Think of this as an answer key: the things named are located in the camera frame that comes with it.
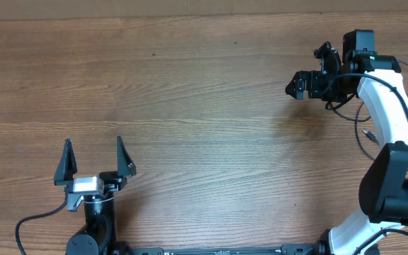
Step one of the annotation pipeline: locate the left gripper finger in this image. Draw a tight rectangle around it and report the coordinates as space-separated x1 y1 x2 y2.
116 136 137 177
54 139 77 186

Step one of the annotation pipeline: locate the black USB cable coil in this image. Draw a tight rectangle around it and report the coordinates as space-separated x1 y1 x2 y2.
326 59 408 162

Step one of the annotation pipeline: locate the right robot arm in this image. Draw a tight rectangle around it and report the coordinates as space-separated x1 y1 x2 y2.
279 29 408 254

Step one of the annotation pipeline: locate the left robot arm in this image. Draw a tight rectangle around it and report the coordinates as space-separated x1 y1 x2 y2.
54 136 136 255

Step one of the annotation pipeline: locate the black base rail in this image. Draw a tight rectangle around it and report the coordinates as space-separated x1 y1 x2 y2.
126 244 315 255

